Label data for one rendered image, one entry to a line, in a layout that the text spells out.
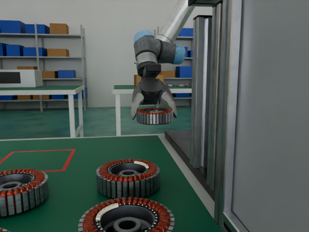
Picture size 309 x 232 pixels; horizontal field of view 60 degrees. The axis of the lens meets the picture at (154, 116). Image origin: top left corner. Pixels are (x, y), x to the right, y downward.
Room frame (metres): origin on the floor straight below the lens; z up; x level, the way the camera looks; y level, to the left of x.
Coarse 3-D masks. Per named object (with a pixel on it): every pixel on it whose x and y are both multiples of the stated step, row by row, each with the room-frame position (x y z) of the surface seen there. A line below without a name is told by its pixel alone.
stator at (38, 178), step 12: (24, 168) 0.45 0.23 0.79; (0, 180) 0.42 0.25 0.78; (12, 180) 0.43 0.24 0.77; (24, 180) 0.43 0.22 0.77; (36, 180) 0.40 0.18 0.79; (0, 192) 0.36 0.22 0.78; (12, 192) 0.36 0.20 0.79; (24, 192) 0.36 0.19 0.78; (36, 192) 0.38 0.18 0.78; (48, 192) 0.41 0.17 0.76; (0, 204) 0.35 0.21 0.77; (12, 204) 0.35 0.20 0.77; (24, 204) 0.36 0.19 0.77; (36, 204) 0.38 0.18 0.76; (0, 216) 0.35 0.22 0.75
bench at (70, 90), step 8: (0, 88) 3.13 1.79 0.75; (8, 88) 3.13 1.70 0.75; (16, 88) 3.13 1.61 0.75; (24, 88) 3.13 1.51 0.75; (32, 88) 3.13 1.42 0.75; (40, 88) 3.13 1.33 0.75; (48, 88) 3.13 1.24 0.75; (56, 88) 3.13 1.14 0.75; (64, 88) 3.13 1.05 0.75; (72, 88) 3.13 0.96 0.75; (80, 88) 3.42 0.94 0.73; (72, 96) 2.98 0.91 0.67; (80, 96) 3.75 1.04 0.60; (72, 104) 2.98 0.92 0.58; (80, 104) 3.75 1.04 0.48; (72, 112) 2.97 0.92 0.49; (80, 112) 3.75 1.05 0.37; (72, 120) 2.97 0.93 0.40; (80, 120) 3.74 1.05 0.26; (72, 128) 2.97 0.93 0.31; (80, 128) 3.54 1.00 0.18; (72, 136) 2.97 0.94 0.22; (80, 136) 3.74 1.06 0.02
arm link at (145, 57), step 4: (144, 52) 0.93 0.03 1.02; (148, 52) 0.93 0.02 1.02; (140, 56) 0.93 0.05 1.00; (144, 56) 0.92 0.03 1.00; (148, 56) 0.92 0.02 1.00; (152, 56) 0.93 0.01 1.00; (136, 60) 0.95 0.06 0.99; (140, 60) 0.92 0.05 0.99; (144, 60) 0.91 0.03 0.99; (148, 60) 0.91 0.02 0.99; (152, 60) 0.92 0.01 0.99; (156, 60) 0.94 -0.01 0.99
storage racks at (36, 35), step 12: (36, 24) 6.30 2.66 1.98; (0, 36) 6.56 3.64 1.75; (12, 36) 6.56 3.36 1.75; (24, 36) 6.56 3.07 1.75; (36, 36) 6.28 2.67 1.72; (48, 36) 6.56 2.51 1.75; (60, 36) 6.56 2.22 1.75; (72, 36) 6.56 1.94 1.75; (84, 36) 6.92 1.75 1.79; (180, 36) 6.77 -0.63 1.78; (36, 48) 6.28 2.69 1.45; (84, 48) 6.92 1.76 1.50; (192, 48) 7.33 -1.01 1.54; (0, 60) 6.63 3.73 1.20; (84, 60) 6.92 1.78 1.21; (192, 60) 7.33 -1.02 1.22; (84, 84) 6.43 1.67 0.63; (84, 96) 6.42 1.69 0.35; (84, 108) 6.42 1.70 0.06
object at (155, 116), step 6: (144, 108) 0.84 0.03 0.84; (150, 108) 0.84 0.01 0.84; (162, 108) 0.84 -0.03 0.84; (138, 114) 0.77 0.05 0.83; (144, 114) 0.76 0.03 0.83; (150, 114) 0.75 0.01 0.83; (156, 114) 0.75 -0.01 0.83; (162, 114) 0.76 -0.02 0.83; (168, 114) 0.76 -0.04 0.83; (138, 120) 0.77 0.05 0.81; (144, 120) 0.76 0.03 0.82; (150, 120) 0.75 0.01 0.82; (156, 120) 0.75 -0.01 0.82; (162, 120) 0.76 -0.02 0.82; (168, 120) 0.76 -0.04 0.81
